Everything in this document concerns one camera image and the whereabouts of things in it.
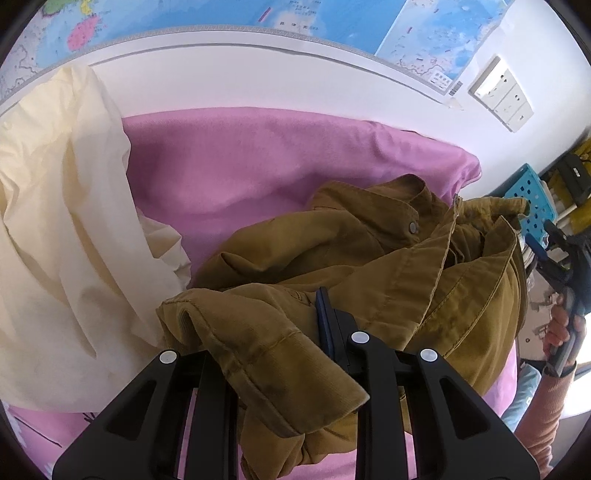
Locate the blue wall map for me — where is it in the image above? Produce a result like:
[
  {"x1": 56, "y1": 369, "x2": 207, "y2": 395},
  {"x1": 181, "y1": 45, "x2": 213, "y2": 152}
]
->
[{"x1": 374, "y1": 0, "x2": 516, "y2": 99}]

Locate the person's right forearm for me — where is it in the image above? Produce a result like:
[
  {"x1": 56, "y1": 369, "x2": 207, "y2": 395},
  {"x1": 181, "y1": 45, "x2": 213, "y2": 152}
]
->
[{"x1": 512, "y1": 364, "x2": 579, "y2": 477}]

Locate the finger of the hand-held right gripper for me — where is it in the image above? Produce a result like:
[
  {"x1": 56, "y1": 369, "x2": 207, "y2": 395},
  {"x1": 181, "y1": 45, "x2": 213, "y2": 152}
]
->
[
  {"x1": 525, "y1": 237, "x2": 572, "y2": 284},
  {"x1": 542, "y1": 220, "x2": 579, "y2": 253}
]

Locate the olive brown jacket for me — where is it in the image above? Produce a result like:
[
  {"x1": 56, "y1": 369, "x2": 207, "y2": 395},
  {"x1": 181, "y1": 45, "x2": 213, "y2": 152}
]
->
[{"x1": 156, "y1": 174, "x2": 532, "y2": 480}]

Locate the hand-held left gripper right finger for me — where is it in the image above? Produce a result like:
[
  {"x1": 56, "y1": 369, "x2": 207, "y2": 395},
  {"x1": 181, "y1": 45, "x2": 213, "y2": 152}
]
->
[{"x1": 315, "y1": 286, "x2": 540, "y2": 480}]

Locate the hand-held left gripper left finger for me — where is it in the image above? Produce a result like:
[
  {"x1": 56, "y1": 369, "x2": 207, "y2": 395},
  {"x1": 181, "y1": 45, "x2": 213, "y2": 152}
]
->
[{"x1": 52, "y1": 350, "x2": 241, "y2": 480}]

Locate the teal plastic basket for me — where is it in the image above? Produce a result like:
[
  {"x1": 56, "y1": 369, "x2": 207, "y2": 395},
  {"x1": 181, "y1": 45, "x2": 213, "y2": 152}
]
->
[{"x1": 501, "y1": 164, "x2": 560, "y2": 241}]

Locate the pink blanket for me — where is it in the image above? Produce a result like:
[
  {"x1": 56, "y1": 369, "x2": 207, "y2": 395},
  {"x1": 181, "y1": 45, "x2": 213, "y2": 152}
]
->
[{"x1": 7, "y1": 107, "x2": 523, "y2": 480}]

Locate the cream cloth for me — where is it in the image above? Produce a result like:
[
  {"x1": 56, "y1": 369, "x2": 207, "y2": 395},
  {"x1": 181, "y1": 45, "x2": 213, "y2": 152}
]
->
[{"x1": 0, "y1": 62, "x2": 193, "y2": 414}]

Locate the light blue cloth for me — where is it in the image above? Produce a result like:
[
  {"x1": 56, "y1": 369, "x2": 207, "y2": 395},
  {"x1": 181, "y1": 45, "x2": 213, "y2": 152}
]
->
[{"x1": 500, "y1": 368, "x2": 542, "y2": 433}]

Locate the black box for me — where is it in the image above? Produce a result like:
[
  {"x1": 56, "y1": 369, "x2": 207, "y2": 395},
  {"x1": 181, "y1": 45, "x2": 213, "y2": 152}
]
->
[{"x1": 560, "y1": 154, "x2": 591, "y2": 205}]

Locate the colourful wall map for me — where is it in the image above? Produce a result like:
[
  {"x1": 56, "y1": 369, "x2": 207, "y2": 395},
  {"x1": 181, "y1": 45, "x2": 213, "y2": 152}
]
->
[{"x1": 0, "y1": 0, "x2": 409, "y2": 100}]

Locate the white wall switch panel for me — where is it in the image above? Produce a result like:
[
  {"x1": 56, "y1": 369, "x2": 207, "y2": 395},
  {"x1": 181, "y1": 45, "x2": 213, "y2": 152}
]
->
[{"x1": 468, "y1": 54, "x2": 535, "y2": 134}]

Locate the person's right hand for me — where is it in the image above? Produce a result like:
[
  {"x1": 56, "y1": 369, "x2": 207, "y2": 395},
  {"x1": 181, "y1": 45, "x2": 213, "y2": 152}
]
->
[{"x1": 541, "y1": 293, "x2": 575, "y2": 366}]

